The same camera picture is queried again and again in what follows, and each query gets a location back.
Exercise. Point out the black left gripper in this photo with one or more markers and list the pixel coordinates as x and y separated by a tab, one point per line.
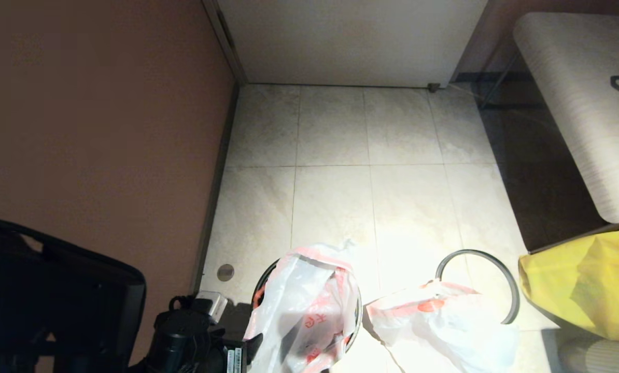
234	357

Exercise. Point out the yellow bag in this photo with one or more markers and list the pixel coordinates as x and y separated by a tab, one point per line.
584	290

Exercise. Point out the black round trash bin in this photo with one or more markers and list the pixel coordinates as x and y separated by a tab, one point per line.
260	282

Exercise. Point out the black metal bench frame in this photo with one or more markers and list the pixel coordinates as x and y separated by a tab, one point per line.
498	85

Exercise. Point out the fresh white plastic bag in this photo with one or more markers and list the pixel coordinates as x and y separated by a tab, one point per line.
299	305

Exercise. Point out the small metal door stop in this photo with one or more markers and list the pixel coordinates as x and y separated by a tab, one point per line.
433	87

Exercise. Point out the white door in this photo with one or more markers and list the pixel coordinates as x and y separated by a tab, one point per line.
351	41

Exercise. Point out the grey door frame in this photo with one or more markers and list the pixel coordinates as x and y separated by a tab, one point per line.
226	41

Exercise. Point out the dark grey baseboard strip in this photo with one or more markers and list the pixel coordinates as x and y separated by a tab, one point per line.
216	181

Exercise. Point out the round metal floor plate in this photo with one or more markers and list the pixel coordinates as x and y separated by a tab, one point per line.
225	272

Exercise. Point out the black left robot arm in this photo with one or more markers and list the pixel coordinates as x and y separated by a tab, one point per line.
55	300

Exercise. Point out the used white bin liner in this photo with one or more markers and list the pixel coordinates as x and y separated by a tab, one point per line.
444	331

